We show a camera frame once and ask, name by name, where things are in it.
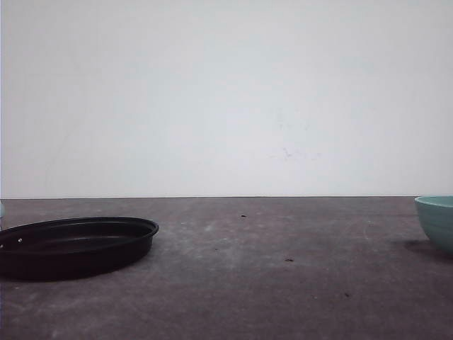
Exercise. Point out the teal ceramic bowl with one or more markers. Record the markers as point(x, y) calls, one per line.
point(435, 218)

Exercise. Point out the black frying pan green handle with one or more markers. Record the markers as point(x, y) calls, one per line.
point(76, 247)

